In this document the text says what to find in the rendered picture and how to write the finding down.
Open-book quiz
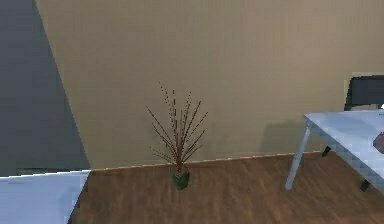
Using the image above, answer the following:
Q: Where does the brown twig plant green pot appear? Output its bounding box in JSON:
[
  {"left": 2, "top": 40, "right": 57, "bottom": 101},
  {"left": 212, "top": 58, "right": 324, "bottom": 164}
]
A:
[{"left": 145, "top": 81, "right": 209, "bottom": 192}]

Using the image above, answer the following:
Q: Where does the pale blue table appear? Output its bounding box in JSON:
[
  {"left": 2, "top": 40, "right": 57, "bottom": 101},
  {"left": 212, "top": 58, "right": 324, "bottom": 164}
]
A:
[{"left": 284, "top": 109, "right": 384, "bottom": 196}]

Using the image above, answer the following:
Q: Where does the black chair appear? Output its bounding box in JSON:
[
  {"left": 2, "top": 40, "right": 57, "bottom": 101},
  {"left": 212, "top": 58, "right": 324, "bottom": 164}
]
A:
[{"left": 321, "top": 74, "right": 384, "bottom": 193}]

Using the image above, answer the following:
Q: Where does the brown rounded object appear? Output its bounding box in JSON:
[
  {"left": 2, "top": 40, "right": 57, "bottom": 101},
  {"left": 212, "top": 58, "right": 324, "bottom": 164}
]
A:
[{"left": 372, "top": 131, "right": 384, "bottom": 155}]

